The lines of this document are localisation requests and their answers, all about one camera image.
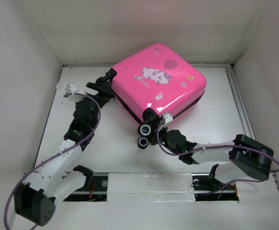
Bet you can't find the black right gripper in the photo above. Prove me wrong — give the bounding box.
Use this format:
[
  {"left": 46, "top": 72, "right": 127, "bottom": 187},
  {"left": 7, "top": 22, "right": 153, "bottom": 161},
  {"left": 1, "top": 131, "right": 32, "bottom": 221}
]
[{"left": 142, "top": 122, "right": 179, "bottom": 156}]

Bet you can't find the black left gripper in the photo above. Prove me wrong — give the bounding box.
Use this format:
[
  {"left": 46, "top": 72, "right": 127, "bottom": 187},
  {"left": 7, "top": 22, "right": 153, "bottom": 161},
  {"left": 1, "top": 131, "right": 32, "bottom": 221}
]
[{"left": 77, "top": 81, "right": 111, "bottom": 129}]

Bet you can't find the pink hard-shell suitcase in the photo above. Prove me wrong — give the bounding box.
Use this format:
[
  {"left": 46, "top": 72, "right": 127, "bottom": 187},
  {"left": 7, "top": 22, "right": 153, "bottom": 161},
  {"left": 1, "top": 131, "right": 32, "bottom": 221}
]
[{"left": 96, "top": 42, "right": 208, "bottom": 150}]

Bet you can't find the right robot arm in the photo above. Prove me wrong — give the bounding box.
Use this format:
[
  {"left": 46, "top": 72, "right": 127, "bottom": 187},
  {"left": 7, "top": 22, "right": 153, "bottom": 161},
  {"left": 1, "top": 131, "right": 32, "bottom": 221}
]
[{"left": 156, "top": 125, "right": 274, "bottom": 192}]

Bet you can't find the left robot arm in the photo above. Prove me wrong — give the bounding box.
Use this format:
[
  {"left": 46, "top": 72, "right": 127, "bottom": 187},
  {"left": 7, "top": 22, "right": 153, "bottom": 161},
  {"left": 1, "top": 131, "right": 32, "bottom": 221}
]
[{"left": 13, "top": 81, "right": 114, "bottom": 227}]

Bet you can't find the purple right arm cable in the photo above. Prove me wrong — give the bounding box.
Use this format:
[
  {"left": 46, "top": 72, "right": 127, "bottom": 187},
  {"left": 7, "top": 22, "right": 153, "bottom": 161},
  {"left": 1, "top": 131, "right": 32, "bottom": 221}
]
[{"left": 157, "top": 117, "right": 279, "bottom": 192}]

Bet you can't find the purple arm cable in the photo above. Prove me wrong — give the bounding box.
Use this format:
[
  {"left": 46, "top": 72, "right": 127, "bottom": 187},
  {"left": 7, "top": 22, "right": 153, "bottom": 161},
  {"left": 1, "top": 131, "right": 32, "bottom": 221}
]
[
  {"left": 2, "top": 92, "right": 102, "bottom": 230},
  {"left": 157, "top": 117, "right": 279, "bottom": 192}
]

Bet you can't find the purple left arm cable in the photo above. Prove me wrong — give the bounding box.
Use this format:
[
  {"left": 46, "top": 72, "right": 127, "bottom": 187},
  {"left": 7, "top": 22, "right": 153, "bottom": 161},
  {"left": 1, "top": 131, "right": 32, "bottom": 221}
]
[{"left": 2, "top": 92, "right": 102, "bottom": 230}]

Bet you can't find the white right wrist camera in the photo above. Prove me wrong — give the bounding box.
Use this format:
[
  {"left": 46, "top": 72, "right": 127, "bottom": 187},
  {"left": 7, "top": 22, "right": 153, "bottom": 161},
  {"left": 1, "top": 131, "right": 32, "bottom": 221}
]
[{"left": 163, "top": 112, "right": 174, "bottom": 125}]

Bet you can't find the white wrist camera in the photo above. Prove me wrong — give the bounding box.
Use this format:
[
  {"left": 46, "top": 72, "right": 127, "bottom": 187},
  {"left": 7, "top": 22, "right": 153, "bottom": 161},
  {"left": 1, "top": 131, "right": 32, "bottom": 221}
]
[
  {"left": 163, "top": 112, "right": 174, "bottom": 125},
  {"left": 63, "top": 83, "right": 79, "bottom": 97}
]

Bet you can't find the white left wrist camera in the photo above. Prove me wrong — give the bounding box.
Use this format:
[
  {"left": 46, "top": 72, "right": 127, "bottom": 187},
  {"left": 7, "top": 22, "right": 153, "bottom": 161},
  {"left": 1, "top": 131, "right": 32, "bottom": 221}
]
[{"left": 63, "top": 83, "right": 79, "bottom": 97}]

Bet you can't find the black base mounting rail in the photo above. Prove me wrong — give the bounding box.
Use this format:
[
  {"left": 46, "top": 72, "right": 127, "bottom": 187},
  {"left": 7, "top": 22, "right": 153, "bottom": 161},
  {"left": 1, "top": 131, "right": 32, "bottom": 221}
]
[{"left": 65, "top": 172, "right": 239, "bottom": 203}]

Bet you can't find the aluminium side rail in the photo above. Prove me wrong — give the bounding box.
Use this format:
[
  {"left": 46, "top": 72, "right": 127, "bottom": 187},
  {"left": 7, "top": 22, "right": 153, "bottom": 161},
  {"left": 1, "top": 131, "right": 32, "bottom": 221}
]
[{"left": 227, "top": 63, "right": 266, "bottom": 171}]

